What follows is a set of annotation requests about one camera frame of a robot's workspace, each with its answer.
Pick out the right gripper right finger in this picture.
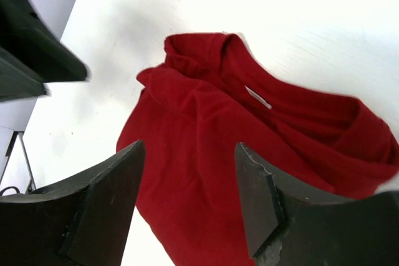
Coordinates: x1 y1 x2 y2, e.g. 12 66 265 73
234 143 398 266

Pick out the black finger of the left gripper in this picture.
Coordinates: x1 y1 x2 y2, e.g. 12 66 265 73
1 0 89 102

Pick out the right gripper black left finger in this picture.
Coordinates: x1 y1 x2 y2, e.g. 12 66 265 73
1 141 145 266

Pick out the red t shirt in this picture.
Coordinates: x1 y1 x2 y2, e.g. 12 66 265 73
117 33 398 265

